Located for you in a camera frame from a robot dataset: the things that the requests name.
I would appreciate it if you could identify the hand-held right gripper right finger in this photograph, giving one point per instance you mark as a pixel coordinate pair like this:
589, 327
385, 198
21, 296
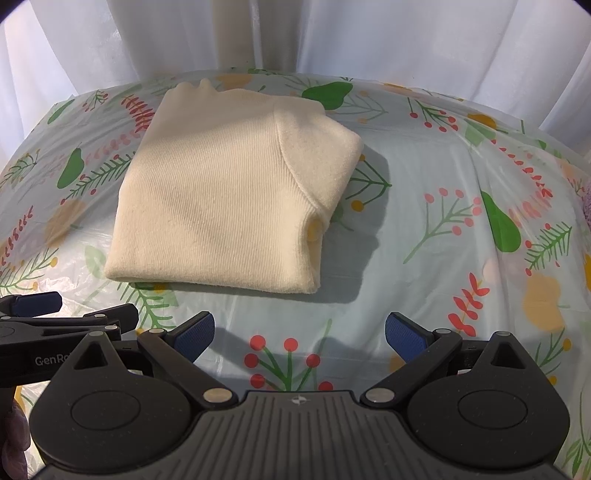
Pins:
406, 334

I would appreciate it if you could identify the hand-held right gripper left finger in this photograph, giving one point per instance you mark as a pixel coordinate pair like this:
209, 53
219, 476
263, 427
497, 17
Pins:
194, 334

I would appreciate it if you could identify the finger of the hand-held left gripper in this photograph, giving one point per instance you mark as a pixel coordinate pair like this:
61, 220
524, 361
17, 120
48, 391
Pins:
115, 316
44, 303

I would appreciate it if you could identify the cream knit sweater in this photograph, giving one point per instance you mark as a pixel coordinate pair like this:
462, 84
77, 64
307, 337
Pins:
221, 194

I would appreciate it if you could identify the person's left hand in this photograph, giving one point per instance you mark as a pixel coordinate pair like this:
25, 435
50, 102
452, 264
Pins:
16, 429

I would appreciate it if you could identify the floral printed tablecloth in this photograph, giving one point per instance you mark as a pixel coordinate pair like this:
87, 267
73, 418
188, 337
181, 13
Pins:
415, 258

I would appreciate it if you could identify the cream curtain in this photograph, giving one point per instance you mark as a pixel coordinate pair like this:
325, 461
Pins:
175, 32

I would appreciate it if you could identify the white sheer curtain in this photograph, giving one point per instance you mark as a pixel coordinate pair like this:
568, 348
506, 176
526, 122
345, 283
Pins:
415, 37

